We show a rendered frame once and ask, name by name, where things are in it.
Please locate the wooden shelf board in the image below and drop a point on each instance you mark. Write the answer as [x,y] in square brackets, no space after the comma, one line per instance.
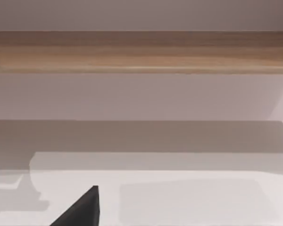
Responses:
[141,51]

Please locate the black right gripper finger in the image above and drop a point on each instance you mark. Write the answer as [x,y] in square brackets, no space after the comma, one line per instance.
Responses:
[85,210]

